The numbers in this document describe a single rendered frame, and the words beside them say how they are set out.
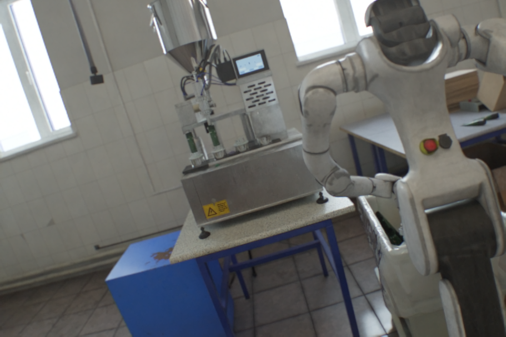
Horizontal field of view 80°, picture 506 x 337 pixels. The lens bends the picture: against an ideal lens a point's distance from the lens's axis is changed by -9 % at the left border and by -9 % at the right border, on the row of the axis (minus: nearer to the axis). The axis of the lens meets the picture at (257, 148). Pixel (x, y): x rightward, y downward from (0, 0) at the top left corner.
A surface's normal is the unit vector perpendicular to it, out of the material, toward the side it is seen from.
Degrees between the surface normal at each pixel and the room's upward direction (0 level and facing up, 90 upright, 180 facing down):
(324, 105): 111
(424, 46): 67
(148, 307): 90
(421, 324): 96
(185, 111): 90
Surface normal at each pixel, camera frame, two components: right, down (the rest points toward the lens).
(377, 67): -0.85, 0.29
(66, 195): 0.04, 0.18
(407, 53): -0.47, -0.10
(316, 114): -0.02, 0.67
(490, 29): -0.47, -0.52
